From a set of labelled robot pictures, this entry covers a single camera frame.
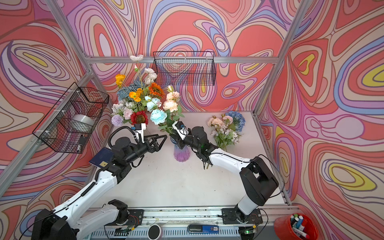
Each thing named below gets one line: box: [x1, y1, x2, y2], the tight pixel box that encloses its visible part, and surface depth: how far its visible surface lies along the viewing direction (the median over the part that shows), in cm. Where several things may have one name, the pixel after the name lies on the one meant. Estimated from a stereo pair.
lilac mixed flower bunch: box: [211, 124, 240, 152], surface depth 98 cm
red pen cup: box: [274, 213, 319, 240], surface depth 64 cm
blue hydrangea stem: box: [225, 111, 246, 132], surface depth 110 cm
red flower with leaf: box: [130, 110, 149, 125], surface depth 80 cm
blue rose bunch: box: [117, 80, 145, 101], surface depth 80 cm
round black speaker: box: [147, 224, 161, 240], surface depth 67 cm
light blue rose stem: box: [144, 95, 168, 125], surface depth 68 cm
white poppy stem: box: [129, 54, 158, 86], surface depth 76 cm
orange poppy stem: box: [115, 74, 144, 104], surface depth 76 cm
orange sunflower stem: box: [148, 82, 166, 99], surface depth 78 cm
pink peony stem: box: [207, 113, 233, 127], surface depth 107 cm
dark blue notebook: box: [88, 147, 115, 169], surface depth 96 cm
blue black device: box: [187, 224, 220, 234], surface depth 70 cm
